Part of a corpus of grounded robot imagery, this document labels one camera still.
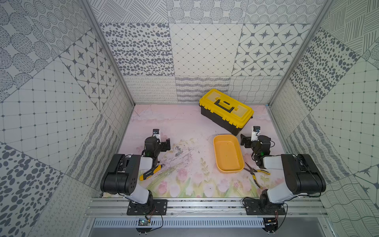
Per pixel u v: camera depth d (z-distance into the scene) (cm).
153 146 74
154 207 73
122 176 45
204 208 76
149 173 84
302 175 46
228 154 93
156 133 83
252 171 86
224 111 94
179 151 95
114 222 70
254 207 73
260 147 73
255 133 80
